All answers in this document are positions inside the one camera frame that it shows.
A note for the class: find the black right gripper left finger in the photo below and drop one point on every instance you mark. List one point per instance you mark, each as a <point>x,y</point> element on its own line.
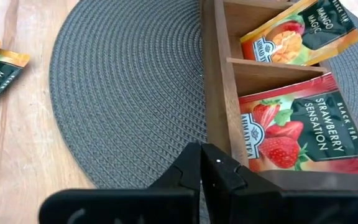
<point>120,208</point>

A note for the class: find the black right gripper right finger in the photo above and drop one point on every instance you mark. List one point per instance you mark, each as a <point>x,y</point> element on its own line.
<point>291,208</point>

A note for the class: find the wooden three-compartment tray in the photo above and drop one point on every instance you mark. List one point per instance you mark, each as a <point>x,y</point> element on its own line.
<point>219,93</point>

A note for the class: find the grey round woven placemat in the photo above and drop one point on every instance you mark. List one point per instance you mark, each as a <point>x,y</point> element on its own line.
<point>120,93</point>

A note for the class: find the strawberry sensation tea packet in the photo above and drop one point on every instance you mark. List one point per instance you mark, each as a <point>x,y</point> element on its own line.
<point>322,133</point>

